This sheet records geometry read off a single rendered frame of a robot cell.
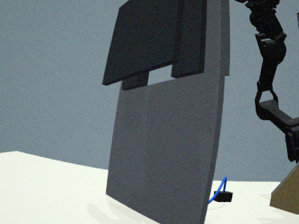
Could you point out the blue network cable plug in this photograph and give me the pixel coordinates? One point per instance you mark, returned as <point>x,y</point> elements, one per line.
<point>224,181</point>

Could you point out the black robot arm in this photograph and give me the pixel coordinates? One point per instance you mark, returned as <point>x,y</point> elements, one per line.
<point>273,52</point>

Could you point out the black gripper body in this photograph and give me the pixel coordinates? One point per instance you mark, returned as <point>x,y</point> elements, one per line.
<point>262,9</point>

